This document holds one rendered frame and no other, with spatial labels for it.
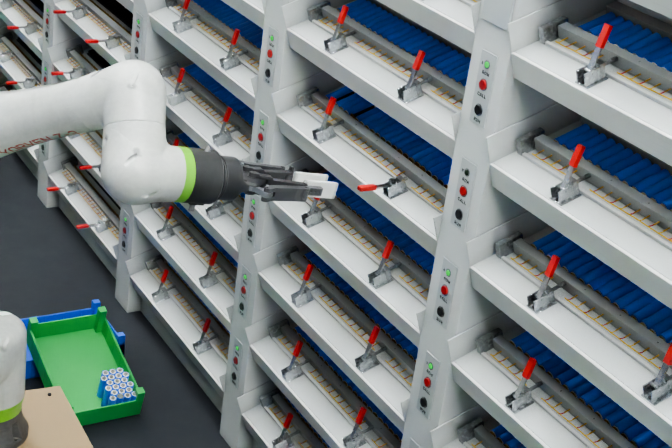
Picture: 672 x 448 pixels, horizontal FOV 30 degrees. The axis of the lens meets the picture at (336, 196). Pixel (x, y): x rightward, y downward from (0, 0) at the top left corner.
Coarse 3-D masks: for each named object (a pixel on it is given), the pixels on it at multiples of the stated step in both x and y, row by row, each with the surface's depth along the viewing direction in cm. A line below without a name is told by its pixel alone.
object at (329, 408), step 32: (288, 320) 289; (256, 352) 284; (288, 352) 281; (320, 352) 277; (288, 384) 273; (320, 384) 270; (352, 384) 267; (320, 416) 263; (352, 416) 262; (384, 416) 257
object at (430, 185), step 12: (312, 96) 263; (324, 96) 261; (324, 108) 259; (336, 108) 256; (336, 120) 256; (348, 120) 252; (360, 132) 247; (372, 132) 246; (360, 144) 246; (372, 144) 244; (384, 144) 242; (372, 156) 242; (384, 156) 241; (396, 156) 238; (396, 168) 236; (408, 168) 233; (420, 180) 230; (432, 180) 229; (432, 192) 228; (444, 192) 225; (432, 204) 225; (444, 204) 224
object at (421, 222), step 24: (288, 96) 263; (288, 120) 260; (312, 120) 259; (312, 144) 252; (336, 144) 249; (336, 168) 246; (360, 168) 241; (360, 192) 240; (408, 192) 231; (408, 216) 225; (432, 216) 224; (432, 240) 219
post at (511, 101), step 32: (544, 0) 194; (608, 0) 201; (480, 32) 201; (512, 96) 199; (544, 96) 202; (480, 128) 203; (480, 160) 204; (448, 192) 213; (480, 192) 205; (448, 224) 214; (480, 224) 207; (448, 256) 215; (448, 320) 217; (480, 320) 217; (448, 352) 218; (416, 384) 228; (448, 384) 220; (416, 416) 229; (448, 416) 224
